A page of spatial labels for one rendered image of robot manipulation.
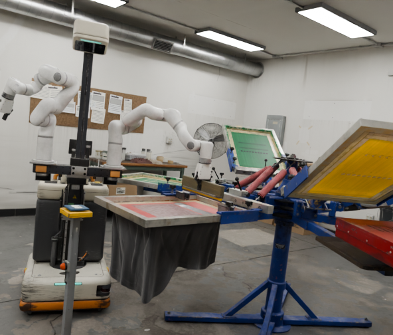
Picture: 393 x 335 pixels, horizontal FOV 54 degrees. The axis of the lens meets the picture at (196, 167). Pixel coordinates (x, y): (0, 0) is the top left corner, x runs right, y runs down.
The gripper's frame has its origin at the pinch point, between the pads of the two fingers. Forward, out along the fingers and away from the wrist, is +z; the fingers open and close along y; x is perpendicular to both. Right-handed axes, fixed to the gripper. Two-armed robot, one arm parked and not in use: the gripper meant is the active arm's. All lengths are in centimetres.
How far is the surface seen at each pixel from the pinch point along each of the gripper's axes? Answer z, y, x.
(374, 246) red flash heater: 2, 4, 113
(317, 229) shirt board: 17, -57, 49
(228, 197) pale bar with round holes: 6.5, -24.4, 0.2
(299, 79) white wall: -148, -414, -254
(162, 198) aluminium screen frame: 12.3, 11.4, -24.9
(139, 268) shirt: 42, 46, 12
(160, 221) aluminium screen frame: 12, 49, 30
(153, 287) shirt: 49, 43, 21
